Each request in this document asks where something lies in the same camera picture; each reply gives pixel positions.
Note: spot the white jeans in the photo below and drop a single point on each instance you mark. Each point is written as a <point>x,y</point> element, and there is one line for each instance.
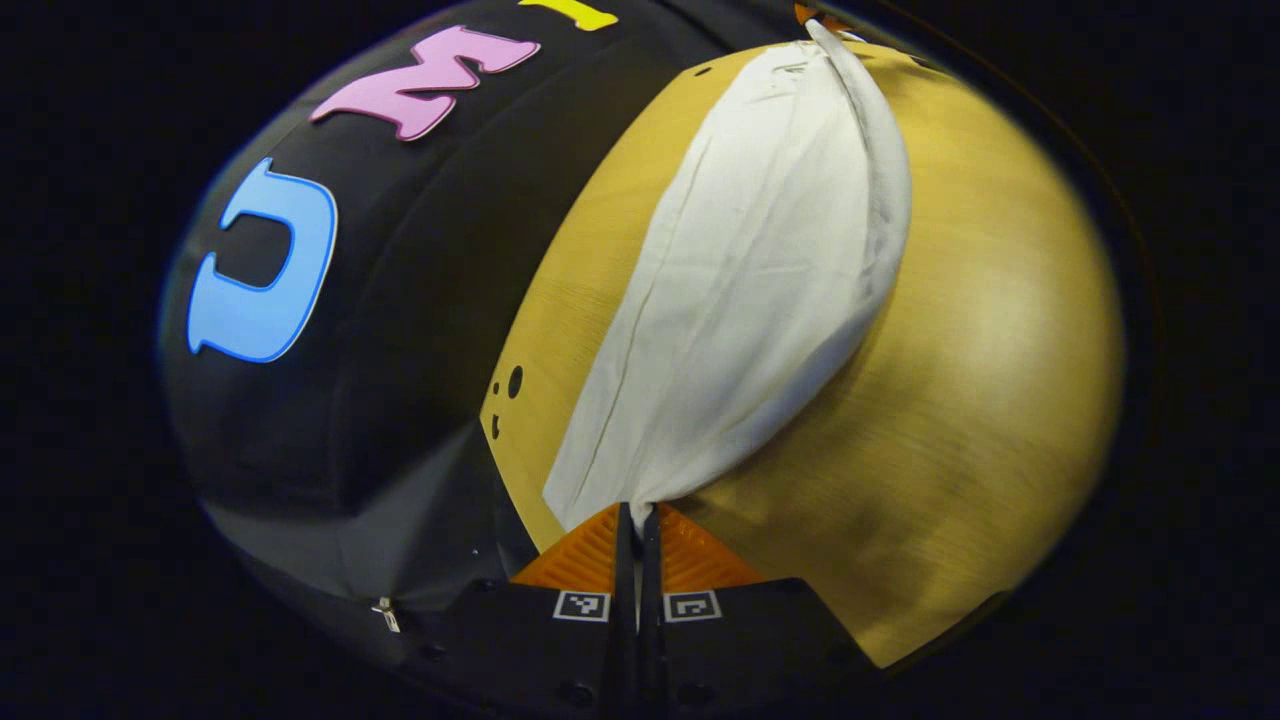
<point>750,280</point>

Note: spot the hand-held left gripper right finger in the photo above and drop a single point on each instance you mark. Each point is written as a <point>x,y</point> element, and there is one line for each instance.
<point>652,600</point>

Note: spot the black backdrop cloth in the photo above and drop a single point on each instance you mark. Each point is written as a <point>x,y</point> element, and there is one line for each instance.
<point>420,300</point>

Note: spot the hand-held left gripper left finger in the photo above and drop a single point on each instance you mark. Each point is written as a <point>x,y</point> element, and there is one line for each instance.
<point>625,600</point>

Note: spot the small silver clip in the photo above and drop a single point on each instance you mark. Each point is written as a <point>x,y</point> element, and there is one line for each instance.
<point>387,613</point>

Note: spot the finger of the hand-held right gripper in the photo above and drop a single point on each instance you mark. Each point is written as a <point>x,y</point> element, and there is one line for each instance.
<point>808,14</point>

